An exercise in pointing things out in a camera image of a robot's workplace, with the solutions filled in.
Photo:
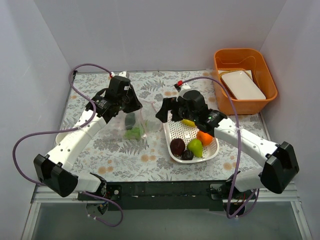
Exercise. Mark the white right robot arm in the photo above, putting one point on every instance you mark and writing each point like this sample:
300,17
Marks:
278,162

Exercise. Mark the yellow banana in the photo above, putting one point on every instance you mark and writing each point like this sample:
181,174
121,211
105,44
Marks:
188,123

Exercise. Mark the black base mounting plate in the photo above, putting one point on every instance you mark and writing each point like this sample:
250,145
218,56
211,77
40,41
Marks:
169,195

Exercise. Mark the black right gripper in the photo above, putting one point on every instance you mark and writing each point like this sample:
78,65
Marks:
172,110

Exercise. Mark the green grape bunch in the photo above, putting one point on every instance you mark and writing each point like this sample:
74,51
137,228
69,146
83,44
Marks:
134,133

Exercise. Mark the dark green avocado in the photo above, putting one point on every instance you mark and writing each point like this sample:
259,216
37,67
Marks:
130,120

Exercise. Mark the floral patterned table mat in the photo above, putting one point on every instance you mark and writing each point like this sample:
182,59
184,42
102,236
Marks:
148,159

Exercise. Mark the dark purple plum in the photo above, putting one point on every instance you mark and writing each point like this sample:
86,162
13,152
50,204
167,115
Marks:
187,155

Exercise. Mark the green pear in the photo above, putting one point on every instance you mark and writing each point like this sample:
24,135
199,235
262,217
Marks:
196,147

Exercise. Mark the orange plastic tub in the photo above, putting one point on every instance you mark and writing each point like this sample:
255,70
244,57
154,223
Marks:
244,59

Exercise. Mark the white paper cup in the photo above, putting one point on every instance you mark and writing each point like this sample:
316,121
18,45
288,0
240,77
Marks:
60,137

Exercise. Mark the clear zip top bag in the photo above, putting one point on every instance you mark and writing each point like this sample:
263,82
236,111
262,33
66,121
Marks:
135,125

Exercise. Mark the orange fruit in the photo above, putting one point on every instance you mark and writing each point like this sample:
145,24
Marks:
205,138

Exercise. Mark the dark red apple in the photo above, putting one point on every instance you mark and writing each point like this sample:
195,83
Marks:
177,146

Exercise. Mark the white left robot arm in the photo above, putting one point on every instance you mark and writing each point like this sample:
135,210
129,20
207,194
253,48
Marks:
54,169

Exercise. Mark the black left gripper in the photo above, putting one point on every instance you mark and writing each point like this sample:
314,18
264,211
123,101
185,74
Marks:
130,103

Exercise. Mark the white rectangular plate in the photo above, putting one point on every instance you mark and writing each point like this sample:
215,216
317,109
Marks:
241,84

